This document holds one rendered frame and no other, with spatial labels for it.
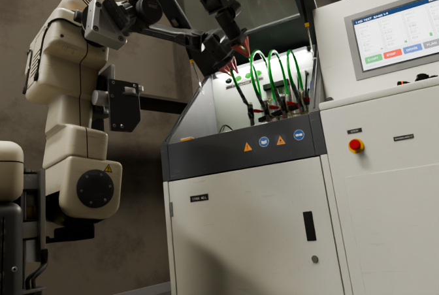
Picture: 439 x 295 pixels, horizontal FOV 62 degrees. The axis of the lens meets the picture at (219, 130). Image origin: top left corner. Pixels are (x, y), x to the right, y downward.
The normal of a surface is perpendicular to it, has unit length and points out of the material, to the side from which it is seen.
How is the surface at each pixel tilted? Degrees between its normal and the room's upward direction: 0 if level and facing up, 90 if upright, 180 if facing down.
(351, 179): 90
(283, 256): 90
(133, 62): 90
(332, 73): 76
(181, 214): 90
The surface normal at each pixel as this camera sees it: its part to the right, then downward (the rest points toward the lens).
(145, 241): 0.65, -0.25
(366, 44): -0.44, -0.39
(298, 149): -0.43, -0.16
